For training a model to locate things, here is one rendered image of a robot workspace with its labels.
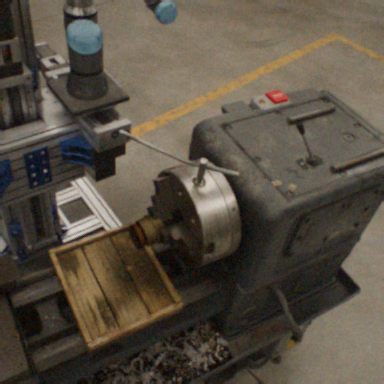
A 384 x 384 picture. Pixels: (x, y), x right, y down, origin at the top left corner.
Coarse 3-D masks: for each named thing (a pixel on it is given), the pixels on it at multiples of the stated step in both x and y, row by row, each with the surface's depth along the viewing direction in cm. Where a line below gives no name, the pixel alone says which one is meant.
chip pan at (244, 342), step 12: (336, 288) 189; (312, 300) 184; (324, 300) 184; (336, 300) 185; (300, 312) 179; (312, 312) 180; (264, 324) 173; (276, 324) 174; (288, 324) 175; (240, 336) 169; (252, 336) 169; (264, 336) 170; (240, 348) 165
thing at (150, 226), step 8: (144, 216) 132; (136, 224) 128; (144, 224) 127; (152, 224) 127; (160, 224) 129; (136, 232) 126; (144, 232) 126; (152, 232) 127; (136, 240) 126; (144, 240) 126; (152, 240) 127
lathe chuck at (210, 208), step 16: (160, 176) 137; (176, 176) 126; (192, 176) 126; (208, 176) 127; (176, 192) 130; (192, 192) 122; (208, 192) 123; (192, 208) 123; (208, 208) 122; (224, 208) 124; (192, 224) 126; (208, 224) 121; (224, 224) 124; (208, 240) 123; (224, 240) 126; (192, 256) 133; (208, 256) 126; (224, 256) 133
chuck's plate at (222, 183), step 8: (216, 176) 127; (224, 184) 126; (224, 192) 125; (232, 200) 125; (232, 208) 125; (232, 216) 125; (232, 224) 125; (240, 224) 127; (232, 232) 126; (240, 232) 128; (232, 240) 128; (232, 248) 131
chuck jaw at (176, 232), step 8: (176, 224) 130; (184, 224) 130; (160, 232) 127; (168, 232) 127; (176, 232) 127; (184, 232) 127; (192, 232) 127; (160, 240) 129; (168, 240) 128; (176, 240) 125; (184, 240) 124; (192, 240) 125; (176, 248) 127; (184, 248) 126; (192, 248) 123; (200, 248) 125; (208, 248) 125
